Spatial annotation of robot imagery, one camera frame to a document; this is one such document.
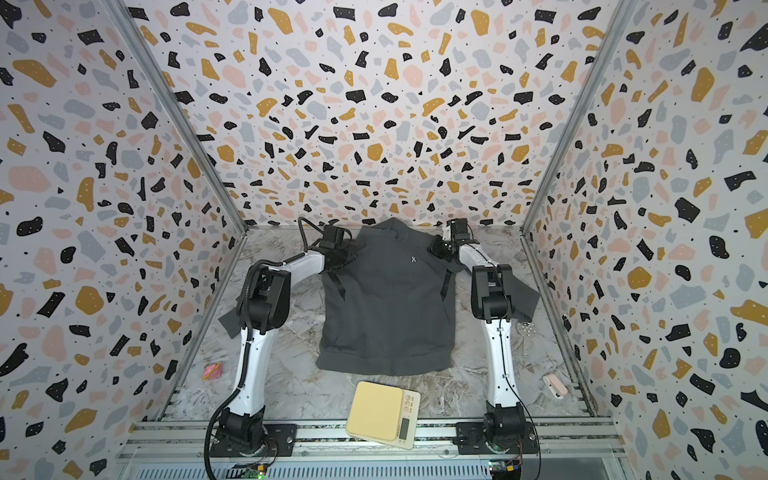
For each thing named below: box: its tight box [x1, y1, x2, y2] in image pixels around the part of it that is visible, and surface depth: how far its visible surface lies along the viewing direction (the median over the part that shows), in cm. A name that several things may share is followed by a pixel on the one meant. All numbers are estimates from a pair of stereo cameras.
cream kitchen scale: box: [345, 381, 421, 450], surface depth 78 cm
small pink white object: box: [542, 373, 568, 400], surface depth 83 cm
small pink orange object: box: [202, 362, 222, 381], surface depth 83 cm
